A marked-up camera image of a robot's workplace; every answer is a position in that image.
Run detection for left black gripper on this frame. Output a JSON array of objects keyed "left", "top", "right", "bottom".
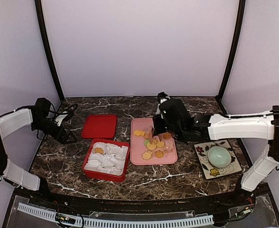
[{"left": 31, "top": 117, "right": 77, "bottom": 145}]

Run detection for flower cookie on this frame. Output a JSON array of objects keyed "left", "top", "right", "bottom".
[
  {"left": 94, "top": 147, "right": 104, "bottom": 155},
  {"left": 142, "top": 151, "right": 153, "bottom": 160}
]

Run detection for round tan cookie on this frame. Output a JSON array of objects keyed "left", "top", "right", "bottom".
[{"left": 144, "top": 133, "right": 151, "bottom": 139}]

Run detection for swirl butter cookie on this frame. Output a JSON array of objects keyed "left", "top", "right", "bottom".
[{"left": 146, "top": 139, "right": 158, "bottom": 150}]

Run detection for red cookie box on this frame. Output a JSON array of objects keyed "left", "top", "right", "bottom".
[{"left": 82, "top": 139, "right": 130, "bottom": 183}]

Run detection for metal serving tongs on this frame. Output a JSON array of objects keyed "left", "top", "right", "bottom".
[{"left": 151, "top": 92, "right": 171, "bottom": 140}]

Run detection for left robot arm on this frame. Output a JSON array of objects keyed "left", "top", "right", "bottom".
[{"left": 0, "top": 105, "right": 77, "bottom": 207}]

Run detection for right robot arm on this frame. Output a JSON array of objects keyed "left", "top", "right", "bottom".
[{"left": 153, "top": 106, "right": 279, "bottom": 206}]

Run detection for swirl cookie right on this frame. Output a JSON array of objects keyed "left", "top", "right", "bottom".
[{"left": 163, "top": 133, "right": 172, "bottom": 140}]

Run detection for clear wrapped star candies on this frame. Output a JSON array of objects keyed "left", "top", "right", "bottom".
[{"left": 162, "top": 143, "right": 174, "bottom": 154}]

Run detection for round waffle cookie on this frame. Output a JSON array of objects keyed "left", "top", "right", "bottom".
[{"left": 156, "top": 141, "right": 165, "bottom": 148}]

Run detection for red box lid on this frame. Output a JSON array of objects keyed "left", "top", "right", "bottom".
[{"left": 81, "top": 114, "right": 117, "bottom": 139}]

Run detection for round orange cookie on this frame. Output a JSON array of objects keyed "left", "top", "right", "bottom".
[{"left": 155, "top": 150, "right": 164, "bottom": 158}]

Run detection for fish shaped cookie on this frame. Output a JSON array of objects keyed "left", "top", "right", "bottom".
[{"left": 133, "top": 130, "right": 146, "bottom": 137}]

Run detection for light green bowl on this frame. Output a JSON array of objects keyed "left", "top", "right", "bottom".
[{"left": 207, "top": 146, "right": 231, "bottom": 168}]

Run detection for floral square plate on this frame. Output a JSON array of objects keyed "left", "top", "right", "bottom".
[{"left": 194, "top": 140, "right": 242, "bottom": 180}]

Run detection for white paper cupcake liners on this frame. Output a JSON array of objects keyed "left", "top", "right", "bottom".
[{"left": 84, "top": 142, "right": 128, "bottom": 176}]

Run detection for pink tray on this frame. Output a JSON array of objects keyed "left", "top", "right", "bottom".
[{"left": 130, "top": 118, "right": 178, "bottom": 165}]

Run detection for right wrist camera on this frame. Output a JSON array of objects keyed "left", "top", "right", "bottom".
[{"left": 159, "top": 99, "right": 192, "bottom": 124}]

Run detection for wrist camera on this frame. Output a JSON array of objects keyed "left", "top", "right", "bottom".
[
  {"left": 159, "top": 99, "right": 192, "bottom": 124},
  {"left": 35, "top": 97, "right": 51, "bottom": 116}
]

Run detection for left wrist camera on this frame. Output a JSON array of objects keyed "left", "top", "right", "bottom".
[{"left": 35, "top": 97, "right": 51, "bottom": 116}]

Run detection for white cable duct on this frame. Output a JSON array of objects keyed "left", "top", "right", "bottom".
[{"left": 17, "top": 203, "right": 214, "bottom": 228}]

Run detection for right black frame post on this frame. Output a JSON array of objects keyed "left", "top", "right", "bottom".
[{"left": 216, "top": 0, "right": 246, "bottom": 102}]

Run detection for black frame post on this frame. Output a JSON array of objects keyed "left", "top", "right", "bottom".
[
  {"left": 34, "top": 0, "right": 65, "bottom": 101},
  {"left": 216, "top": 0, "right": 246, "bottom": 102}
]

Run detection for left black frame post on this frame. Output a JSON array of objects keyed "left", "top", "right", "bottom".
[{"left": 34, "top": 0, "right": 65, "bottom": 101}]

